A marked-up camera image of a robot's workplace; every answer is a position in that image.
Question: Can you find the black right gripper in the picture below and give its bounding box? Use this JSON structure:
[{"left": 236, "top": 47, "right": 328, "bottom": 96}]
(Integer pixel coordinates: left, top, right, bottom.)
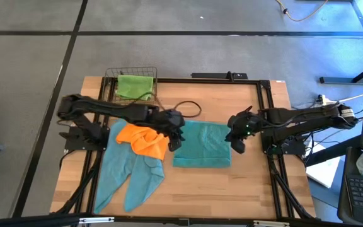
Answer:
[{"left": 224, "top": 108, "right": 264, "bottom": 143}]

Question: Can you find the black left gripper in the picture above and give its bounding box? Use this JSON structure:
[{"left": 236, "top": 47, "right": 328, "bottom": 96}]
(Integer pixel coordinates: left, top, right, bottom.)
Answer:
[{"left": 151, "top": 107, "right": 187, "bottom": 142}]

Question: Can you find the dark teal microfiber towel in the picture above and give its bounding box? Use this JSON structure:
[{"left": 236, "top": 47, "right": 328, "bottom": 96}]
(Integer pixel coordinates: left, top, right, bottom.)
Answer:
[{"left": 172, "top": 119, "right": 232, "bottom": 168}]

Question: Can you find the orange microfiber towel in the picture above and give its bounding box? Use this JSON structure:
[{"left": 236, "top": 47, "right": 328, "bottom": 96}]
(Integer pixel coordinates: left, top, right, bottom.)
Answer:
[{"left": 115, "top": 122, "right": 170, "bottom": 161}]

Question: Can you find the green microfiber towel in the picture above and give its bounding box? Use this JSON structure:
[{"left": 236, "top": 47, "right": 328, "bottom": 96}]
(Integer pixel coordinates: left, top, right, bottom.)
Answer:
[{"left": 116, "top": 74, "right": 155, "bottom": 102}]

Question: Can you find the black bar on table edge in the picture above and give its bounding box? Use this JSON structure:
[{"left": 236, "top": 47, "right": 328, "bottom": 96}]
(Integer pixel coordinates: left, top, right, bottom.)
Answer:
[{"left": 190, "top": 71, "right": 249, "bottom": 81}]

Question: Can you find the white flat sheet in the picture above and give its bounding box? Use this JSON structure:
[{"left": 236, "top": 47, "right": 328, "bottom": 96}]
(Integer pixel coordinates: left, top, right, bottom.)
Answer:
[{"left": 305, "top": 155, "right": 342, "bottom": 189}]

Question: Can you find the black desk leg bar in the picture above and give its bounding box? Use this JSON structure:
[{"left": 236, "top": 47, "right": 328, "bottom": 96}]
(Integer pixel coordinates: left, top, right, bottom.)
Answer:
[{"left": 304, "top": 135, "right": 363, "bottom": 167}]

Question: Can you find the black desk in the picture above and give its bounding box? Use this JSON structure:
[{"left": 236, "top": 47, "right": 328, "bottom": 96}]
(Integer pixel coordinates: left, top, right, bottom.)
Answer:
[{"left": 337, "top": 146, "right": 363, "bottom": 226}]

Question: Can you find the black crossbar with silver brackets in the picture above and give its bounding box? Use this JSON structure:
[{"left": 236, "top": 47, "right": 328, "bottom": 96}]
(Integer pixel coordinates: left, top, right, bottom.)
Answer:
[{"left": 0, "top": 212, "right": 363, "bottom": 227}]

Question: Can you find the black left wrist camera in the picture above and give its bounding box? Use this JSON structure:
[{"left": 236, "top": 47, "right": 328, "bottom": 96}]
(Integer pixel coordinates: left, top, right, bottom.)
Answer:
[{"left": 168, "top": 137, "right": 183, "bottom": 153}]

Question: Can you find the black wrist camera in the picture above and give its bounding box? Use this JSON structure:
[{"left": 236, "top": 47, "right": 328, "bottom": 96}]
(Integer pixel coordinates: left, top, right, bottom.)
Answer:
[
  {"left": 168, "top": 137, "right": 183, "bottom": 153},
  {"left": 230, "top": 138, "right": 247, "bottom": 155}
]

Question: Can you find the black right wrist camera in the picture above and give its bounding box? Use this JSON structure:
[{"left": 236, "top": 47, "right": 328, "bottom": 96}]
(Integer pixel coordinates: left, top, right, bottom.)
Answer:
[{"left": 230, "top": 138, "right": 247, "bottom": 155}]

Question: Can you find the black aluminium table frame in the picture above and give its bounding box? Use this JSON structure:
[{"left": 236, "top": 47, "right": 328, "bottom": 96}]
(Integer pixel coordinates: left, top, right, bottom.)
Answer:
[{"left": 50, "top": 76, "right": 320, "bottom": 221}]

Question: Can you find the brass wire basket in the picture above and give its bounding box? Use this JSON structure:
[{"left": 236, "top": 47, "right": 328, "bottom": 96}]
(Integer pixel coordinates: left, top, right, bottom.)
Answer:
[{"left": 101, "top": 66, "right": 159, "bottom": 110}]

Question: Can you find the white cable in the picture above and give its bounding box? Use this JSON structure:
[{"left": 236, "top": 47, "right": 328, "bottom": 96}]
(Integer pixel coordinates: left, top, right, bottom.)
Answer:
[{"left": 325, "top": 93, "right": 363, "bottom": 103}]

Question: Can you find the black power cable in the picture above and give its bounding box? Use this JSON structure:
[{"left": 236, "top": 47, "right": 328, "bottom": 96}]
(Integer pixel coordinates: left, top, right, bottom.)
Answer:
[{"left": 304, "top": 107, "right": 363, "bottom": 149}]

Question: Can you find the yellow floor cable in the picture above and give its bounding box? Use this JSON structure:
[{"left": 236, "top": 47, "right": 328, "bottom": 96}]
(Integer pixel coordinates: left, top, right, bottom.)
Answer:
[{"left": 275, "top": 0, "right": 330, "bottom": 23}]

